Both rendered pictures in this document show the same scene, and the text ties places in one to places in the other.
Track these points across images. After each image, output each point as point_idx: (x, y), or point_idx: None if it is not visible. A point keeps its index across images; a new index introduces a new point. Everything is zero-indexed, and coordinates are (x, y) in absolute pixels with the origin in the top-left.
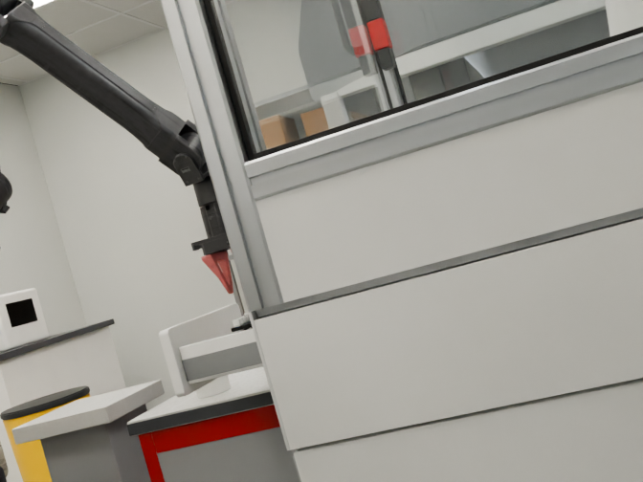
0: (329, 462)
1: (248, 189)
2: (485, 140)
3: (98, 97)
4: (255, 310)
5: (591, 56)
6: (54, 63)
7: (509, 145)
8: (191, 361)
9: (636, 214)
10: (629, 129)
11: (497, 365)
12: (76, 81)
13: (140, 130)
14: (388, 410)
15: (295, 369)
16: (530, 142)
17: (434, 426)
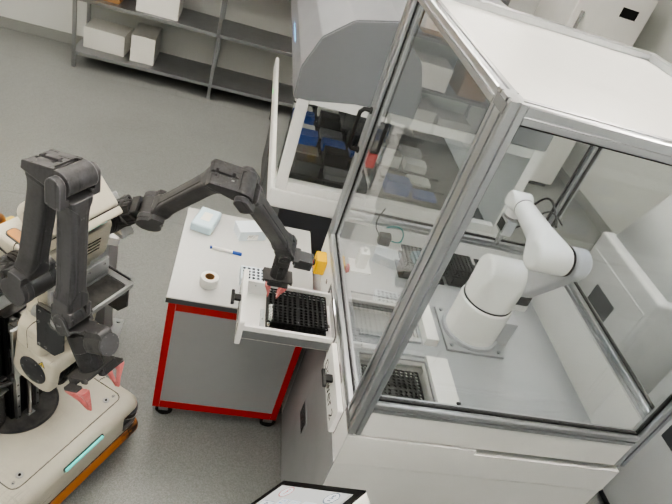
0: (344, 466)
1: (372, 410)
2: (446, 424)
3: (268, 231)
4: None
5: (485, 420)
6: (259, 218)
7: (450, 427)
8: (247, 332)
9: None
10: (479, 434)
11: (407, 462)
12: (263, 225)
13: (275, 244)
14: (371, 462)
15: (351, 448)
16: (456, 428)
17: (380, 467)
